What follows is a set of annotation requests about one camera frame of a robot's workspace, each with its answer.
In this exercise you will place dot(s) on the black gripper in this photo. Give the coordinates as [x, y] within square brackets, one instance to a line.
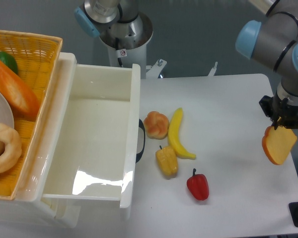
[280, 112]

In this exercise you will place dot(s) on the orange toy bread slice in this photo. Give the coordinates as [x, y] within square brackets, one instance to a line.
[278, 143]

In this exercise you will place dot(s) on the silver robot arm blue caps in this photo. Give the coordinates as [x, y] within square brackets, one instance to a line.
[274, 44]

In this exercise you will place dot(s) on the knotted toy bread roll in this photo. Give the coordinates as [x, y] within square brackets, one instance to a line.
[156, 125]

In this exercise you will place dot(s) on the white open upper drawer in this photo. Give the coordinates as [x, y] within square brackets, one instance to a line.
[95, 156]

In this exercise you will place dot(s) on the red toy bell pepper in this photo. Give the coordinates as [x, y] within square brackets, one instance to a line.
[198, 186]

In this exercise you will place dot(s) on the yellow toy banana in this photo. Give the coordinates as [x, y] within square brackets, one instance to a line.
[174, 139]

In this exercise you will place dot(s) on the yellow toy bell pepper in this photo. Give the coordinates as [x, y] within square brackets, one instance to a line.
[167, 160]

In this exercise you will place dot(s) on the yellow woven basket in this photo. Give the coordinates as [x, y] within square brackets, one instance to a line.
[36, 56]

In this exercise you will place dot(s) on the orange toy baguette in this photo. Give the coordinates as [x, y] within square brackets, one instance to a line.
[18, 94]

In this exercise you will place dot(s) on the beige toy bagel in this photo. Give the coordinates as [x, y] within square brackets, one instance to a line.
[12, 147]

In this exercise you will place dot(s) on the green toy vegetable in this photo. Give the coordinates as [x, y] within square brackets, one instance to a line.
[9, 61]

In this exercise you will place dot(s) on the white table bracket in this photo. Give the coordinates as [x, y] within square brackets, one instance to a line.
[213, 69]

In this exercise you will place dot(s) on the black drawer handle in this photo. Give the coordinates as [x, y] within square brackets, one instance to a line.
[141, 141]

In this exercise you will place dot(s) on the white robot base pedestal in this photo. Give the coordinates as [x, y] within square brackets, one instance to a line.
[123, 30]

